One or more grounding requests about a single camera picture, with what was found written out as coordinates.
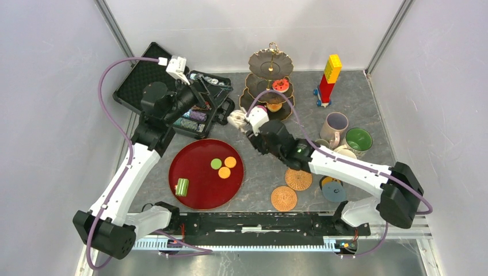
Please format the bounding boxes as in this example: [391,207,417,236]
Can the pink ceramic mug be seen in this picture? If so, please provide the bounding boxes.
[319,112,349,149]

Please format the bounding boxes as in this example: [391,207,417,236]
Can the orange macaron upper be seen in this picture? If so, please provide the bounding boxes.
[224,156,237,168]

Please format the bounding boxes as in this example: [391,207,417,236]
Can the woven coaster back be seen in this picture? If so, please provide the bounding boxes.
[284,168,313,191]

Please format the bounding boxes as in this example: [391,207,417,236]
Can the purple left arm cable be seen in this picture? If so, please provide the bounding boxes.
[85,57,161,270]

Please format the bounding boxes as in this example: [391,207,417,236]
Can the blue round coaster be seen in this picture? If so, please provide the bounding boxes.
[322,181,346,203]

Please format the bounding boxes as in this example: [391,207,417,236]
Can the woven coaster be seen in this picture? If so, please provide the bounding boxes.
[284,168,313,191]
[270,186,298,212]

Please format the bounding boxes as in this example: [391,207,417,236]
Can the green macaron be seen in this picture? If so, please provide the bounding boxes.
[211,158,222,170]

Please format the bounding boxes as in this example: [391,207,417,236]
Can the green inside ceramic mug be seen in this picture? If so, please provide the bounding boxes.
[340,128,373,159]

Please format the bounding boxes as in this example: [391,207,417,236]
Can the red yellow toy block tower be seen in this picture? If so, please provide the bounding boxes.
[313,54,342,108]

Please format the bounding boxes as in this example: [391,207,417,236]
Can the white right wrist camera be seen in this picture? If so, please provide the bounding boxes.
[246,105,269,136]

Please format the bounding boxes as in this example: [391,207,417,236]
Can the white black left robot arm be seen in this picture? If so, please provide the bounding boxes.
[73,73,232,259]

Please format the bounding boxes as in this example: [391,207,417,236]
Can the green matcha cake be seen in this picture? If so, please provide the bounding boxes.
[174,178,189,197]

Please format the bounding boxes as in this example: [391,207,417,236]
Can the red frosted donut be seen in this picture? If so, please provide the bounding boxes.
[272,78,290,93]

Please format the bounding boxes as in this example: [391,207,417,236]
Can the woven coaster front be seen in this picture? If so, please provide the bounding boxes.
[270,186,298,212]

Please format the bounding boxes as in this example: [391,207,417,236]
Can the yellow round coaster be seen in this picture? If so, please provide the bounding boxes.
[319,176,344,188]

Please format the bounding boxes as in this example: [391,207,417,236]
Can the orange macaron lower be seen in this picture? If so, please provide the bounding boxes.
[218,166,231,179]

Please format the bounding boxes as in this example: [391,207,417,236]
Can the orange macaron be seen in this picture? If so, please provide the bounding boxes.
[224,156,237,168]
[218,166,231,179]

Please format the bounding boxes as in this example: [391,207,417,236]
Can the three-tier black gold stand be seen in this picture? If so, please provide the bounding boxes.
[239,42,295,121]

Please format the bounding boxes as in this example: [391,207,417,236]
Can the red round tray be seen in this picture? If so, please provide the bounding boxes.
[168,139,245,210]

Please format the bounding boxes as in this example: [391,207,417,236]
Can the white chocolate striped donut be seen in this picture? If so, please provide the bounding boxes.
[227,111,248,122]

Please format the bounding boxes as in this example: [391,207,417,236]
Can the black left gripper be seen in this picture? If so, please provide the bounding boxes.
[163,73,232,125]

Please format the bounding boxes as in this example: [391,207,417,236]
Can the small grey cup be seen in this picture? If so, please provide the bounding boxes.
[315,139,331,149]

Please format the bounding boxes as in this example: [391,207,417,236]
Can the black poker chip case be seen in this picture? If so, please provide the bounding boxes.
[113,62,235,139]

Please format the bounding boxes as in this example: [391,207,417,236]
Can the small brown pastry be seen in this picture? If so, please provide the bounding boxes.
[266,103,283,113]

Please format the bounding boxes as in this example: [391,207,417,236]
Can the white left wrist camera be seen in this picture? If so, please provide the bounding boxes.
[158,55,190,85]

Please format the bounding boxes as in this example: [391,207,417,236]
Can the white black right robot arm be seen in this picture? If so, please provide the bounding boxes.
[227,106,425,235]

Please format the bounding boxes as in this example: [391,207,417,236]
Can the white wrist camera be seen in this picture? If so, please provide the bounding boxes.
[246,105,269,136]
[158,55,190,85]

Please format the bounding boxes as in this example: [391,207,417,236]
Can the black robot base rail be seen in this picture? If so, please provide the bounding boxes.
[164,212,371,246]

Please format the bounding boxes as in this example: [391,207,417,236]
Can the yellow ceramic mug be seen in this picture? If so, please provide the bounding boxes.
[334,148,357,159]

